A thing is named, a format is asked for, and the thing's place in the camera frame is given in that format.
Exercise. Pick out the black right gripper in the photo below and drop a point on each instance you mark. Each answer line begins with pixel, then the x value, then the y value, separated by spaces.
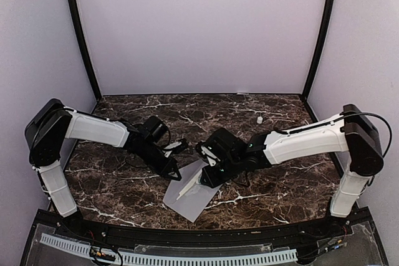
pixel 212 180

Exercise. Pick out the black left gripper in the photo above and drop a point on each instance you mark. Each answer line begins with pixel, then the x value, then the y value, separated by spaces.
pixel 166 168

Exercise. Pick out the grey paper envelope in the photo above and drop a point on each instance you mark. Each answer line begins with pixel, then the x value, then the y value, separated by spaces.
pixel 192 204

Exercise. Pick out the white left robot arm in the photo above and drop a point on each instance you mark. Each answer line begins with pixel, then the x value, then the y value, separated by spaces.
pixel 54 123

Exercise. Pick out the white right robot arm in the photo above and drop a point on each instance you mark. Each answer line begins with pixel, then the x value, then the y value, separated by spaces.
pixel 350 131

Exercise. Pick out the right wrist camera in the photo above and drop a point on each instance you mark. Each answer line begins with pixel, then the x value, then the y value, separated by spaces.
pixel 206 154

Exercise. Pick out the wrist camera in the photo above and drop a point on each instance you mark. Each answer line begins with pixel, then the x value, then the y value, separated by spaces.
pixel 175 148
pixel 206 154

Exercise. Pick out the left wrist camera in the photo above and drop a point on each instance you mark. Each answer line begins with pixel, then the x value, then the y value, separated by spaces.
pixel 175 148

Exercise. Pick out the black front rail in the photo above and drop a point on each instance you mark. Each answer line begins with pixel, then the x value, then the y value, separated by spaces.
pixel 302 234

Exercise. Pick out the white slotted cable duct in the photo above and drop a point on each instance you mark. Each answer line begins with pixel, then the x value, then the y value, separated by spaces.
pixel 157 255

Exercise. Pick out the black left frame post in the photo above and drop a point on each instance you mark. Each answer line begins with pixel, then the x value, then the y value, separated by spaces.
pixel 84 51

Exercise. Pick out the black frame corner post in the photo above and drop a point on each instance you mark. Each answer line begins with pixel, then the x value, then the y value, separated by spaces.
pixel 319 46

